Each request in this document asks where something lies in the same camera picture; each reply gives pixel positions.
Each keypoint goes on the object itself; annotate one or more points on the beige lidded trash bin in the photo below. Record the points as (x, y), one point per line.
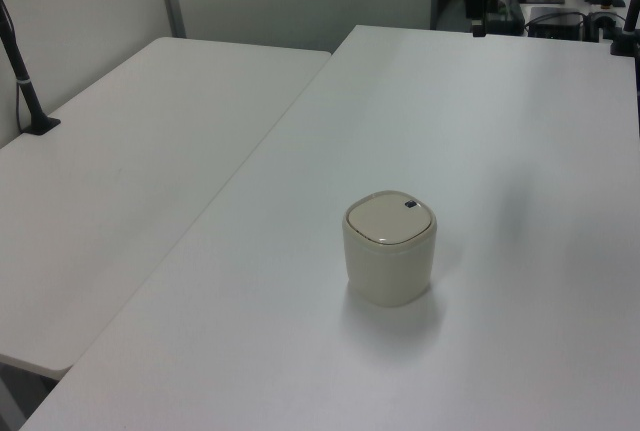
(387, 271)

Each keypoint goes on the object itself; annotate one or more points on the black electronics box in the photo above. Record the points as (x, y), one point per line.
(555, 26)

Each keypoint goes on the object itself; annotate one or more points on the white side table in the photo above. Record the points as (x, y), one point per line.
(125, 176)

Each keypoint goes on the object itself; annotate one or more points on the black clamped camera pole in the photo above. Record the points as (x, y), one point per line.
(631, 11)

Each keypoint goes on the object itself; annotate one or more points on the black camera pole with zip tie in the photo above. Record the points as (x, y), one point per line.
(22, 76)

